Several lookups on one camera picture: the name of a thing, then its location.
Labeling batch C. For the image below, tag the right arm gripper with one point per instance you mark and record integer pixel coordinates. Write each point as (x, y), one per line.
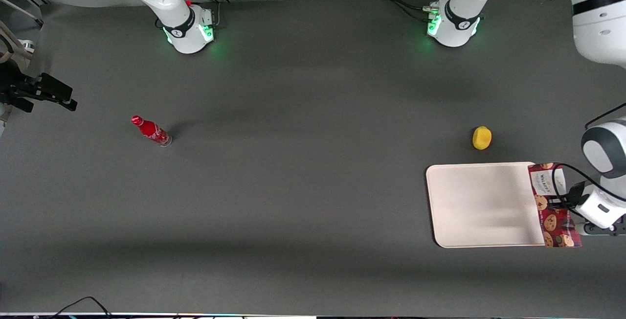
(14, 92)

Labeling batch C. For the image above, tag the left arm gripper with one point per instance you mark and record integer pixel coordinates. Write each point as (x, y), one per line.
(573, 195)

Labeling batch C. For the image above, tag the red cookie box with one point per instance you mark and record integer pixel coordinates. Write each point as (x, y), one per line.
(555, 226)

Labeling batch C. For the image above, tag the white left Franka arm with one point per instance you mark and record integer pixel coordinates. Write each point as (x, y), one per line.
(599, 30)

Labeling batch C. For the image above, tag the beige plastic tray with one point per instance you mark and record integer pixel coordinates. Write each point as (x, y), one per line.
(479, 204)

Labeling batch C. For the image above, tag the red cola bottle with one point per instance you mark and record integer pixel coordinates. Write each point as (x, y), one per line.
(150, 130)

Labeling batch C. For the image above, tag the yellow lemon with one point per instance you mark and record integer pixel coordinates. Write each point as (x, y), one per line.
(481, 138)

